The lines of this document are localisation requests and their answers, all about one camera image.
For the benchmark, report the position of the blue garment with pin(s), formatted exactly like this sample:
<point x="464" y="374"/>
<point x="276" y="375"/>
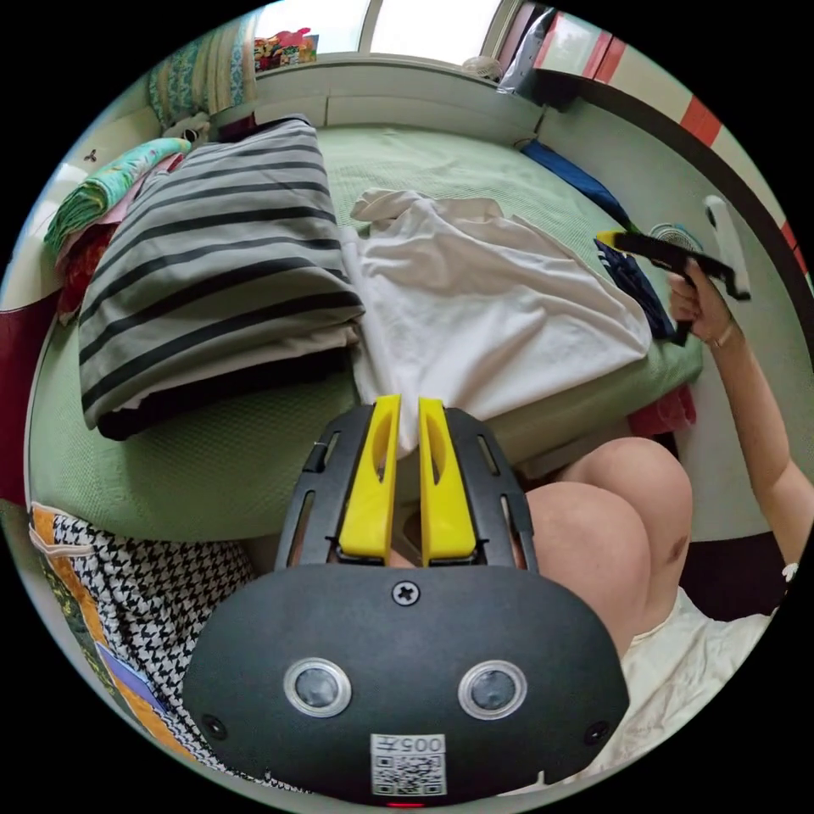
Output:
<point x="626" y="267"/>

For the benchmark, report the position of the white t-shirt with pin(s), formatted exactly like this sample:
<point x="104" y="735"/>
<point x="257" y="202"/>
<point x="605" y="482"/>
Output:
<point x="483" y="305"/>

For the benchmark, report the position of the small blue white fan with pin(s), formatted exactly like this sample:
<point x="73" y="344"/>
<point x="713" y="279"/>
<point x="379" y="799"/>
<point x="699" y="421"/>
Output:
<point x="677" y="234"/>

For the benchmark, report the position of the green patterned curtain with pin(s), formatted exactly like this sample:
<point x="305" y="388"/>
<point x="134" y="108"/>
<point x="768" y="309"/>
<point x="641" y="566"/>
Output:
<point x="203" y="73"/>

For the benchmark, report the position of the pile of clothes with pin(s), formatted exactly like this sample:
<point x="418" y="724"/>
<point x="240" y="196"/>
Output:
<point x="95" y="203"/>

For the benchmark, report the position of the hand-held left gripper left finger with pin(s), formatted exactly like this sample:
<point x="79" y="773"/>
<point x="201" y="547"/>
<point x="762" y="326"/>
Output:
<point x="369" y="502"/>

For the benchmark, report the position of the person's right forearm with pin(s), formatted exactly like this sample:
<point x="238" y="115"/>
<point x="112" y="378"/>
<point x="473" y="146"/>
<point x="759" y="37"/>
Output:
<point x="763" y="432"/>

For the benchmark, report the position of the white cupboard with red stripes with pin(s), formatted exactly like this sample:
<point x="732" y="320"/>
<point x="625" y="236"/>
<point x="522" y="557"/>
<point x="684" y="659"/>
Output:
<point x="693" y="108"/>

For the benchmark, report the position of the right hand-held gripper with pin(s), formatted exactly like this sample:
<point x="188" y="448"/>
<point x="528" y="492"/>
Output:
<point x="674" y="255"/>

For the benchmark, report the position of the colourful printed box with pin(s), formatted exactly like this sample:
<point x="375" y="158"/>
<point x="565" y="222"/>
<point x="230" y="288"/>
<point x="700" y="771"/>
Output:
<point x="285" y="51"/>

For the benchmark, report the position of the window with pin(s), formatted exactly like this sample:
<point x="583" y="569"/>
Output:
<point x="439" y="25"/>

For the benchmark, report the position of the houndstooth patchwork cloth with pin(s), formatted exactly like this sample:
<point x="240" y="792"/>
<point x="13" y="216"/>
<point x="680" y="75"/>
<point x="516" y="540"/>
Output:
<point x="140" y="604"/>

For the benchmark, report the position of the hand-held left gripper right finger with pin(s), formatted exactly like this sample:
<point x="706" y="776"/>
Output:
<point x="448" y="509"/>

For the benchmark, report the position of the person's right hand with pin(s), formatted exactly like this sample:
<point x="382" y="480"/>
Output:
<point x="699" y="305"/>

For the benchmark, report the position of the bed with green mat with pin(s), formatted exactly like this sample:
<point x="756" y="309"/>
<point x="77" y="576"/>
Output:
<point x="203" y="470"/>

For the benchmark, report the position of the person's body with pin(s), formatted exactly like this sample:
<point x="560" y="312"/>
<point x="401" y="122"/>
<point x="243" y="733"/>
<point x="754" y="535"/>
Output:
<point x="604" y="528"/>

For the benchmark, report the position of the grey black striped folded blanket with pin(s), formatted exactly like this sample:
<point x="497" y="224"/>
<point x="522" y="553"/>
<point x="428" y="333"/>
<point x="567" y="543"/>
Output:
<point x="216" y="254"/>

